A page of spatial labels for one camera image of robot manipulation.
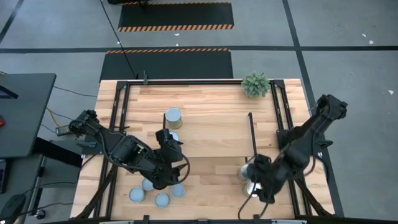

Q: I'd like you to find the black desk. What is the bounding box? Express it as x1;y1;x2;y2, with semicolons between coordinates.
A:
0;73;57;159

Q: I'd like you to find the grey floor cable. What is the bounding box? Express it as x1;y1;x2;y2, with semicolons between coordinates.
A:
52;85;98;98

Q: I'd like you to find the dark keyboard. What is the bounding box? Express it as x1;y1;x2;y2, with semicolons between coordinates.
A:
0;158;7;194

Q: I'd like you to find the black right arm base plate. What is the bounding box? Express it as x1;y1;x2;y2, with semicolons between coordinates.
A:
276;129;324;154

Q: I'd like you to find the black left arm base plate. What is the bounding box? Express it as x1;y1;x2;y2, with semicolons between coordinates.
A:
81;132;125;156

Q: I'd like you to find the monitor with blue screen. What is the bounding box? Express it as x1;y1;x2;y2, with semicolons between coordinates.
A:
0;85;19;100

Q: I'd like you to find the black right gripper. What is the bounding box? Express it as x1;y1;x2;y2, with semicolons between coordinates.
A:
248;155;279;203

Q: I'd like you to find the blue label tin can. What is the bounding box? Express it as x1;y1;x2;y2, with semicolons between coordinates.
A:
242;181;262;198

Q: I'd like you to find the yellow cable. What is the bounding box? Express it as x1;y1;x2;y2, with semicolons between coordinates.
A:
46;108;70;131

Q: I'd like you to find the black floor cable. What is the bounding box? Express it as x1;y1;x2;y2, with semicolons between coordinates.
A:
99;0;139;79

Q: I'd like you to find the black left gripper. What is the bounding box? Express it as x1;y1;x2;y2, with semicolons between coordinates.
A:
155;128;185;165

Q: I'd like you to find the black metal table frame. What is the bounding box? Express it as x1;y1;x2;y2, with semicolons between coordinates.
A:
70;79;336;224

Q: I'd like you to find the black desk foot bar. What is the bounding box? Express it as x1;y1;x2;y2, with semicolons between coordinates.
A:
32;136;84;168

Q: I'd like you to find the black hazard striped floor mat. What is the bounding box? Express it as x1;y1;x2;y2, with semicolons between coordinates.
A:
117;1;234;32
99;48;234;80

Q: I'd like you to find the green artificial potted plant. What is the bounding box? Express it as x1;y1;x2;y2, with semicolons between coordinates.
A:
241;70;271;99

